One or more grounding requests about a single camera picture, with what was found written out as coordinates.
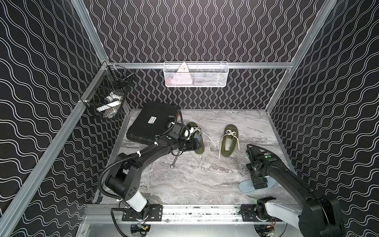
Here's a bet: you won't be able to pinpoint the olive green shoe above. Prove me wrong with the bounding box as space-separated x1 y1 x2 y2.
218 124 240 159
188 122 205 155

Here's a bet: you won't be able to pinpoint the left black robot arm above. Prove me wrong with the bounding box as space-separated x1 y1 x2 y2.
98 122 201 212

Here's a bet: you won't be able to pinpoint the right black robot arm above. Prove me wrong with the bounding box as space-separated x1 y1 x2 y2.
246 144 345 237

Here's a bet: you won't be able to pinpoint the black tool case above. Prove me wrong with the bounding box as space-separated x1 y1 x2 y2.
126 101 180 145

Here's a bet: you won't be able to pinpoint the silver wrench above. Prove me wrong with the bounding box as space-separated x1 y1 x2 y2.
170 155 179 169

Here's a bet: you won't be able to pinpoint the pink triangle card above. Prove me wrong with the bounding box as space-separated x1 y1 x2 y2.
170 62 193 87

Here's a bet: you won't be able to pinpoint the white items in black basket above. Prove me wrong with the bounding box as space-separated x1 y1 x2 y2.
96 92 124 119

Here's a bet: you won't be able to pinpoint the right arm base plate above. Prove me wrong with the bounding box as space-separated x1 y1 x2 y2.
238 204 283 223

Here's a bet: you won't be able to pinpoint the white wire basket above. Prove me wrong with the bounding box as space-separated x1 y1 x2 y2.
163 61 230 88

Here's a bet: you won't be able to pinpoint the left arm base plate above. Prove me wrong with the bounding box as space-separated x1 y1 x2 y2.
122 204 163 222

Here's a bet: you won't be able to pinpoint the black wire basket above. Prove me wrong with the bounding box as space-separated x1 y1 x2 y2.
83 65 136 120

